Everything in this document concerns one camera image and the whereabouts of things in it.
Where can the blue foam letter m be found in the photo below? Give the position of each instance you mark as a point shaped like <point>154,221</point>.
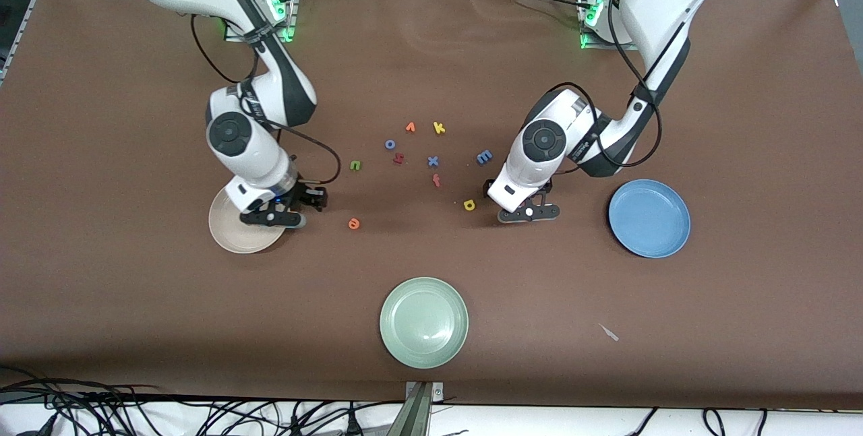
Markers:
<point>484,157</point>

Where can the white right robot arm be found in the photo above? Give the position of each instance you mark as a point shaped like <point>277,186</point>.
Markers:
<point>249,146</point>

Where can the beige brown plate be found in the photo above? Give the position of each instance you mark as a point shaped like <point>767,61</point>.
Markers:
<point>236,234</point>

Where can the dark red foam letter h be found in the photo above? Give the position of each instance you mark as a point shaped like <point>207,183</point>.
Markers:
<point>398,158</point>

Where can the blue plate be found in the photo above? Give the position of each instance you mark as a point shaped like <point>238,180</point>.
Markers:
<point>649,218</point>

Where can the pale green plate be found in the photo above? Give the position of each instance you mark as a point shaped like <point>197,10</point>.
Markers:
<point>424,323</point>

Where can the small white paper scrap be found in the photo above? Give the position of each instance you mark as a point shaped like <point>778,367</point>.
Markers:
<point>609,332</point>

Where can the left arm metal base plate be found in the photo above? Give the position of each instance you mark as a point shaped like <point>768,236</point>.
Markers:
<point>593,45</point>

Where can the aluminium bracket at table edge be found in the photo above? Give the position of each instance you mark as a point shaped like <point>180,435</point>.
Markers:
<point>419,409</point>

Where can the aluminium frame rail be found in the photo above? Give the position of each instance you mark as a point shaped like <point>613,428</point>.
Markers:
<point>27,15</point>

